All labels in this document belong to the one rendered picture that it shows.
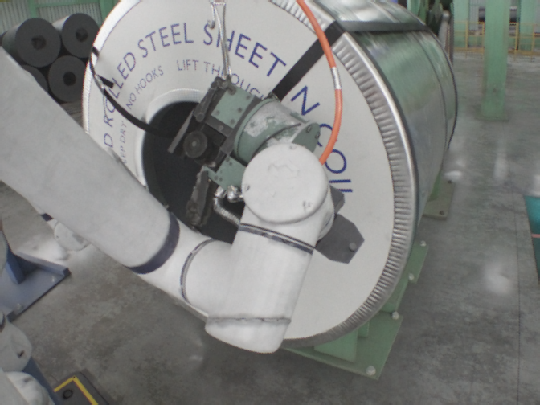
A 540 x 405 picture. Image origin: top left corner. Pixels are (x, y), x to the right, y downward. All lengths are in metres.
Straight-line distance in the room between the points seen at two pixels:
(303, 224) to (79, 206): 0.22
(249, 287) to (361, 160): 0.47
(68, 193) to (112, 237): 0.07
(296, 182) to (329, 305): 0.70
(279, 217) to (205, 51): 0.63
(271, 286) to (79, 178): 0.21
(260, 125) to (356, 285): 0.48
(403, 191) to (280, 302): 0.47
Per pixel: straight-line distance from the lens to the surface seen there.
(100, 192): 0.36
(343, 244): 0.51
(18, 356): 0.98
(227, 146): 0.72
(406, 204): 0.79
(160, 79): 1.05
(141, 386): 1.57
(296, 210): 0.35
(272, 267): 0.37
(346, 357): 1.46
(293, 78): 0.79
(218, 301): 0.39
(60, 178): 0.34
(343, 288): 0.96
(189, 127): 0.82
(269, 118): 0.68
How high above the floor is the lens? 1.17
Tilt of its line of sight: 26 degrees down
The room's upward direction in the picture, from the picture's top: 6 degrees counter-clockwise
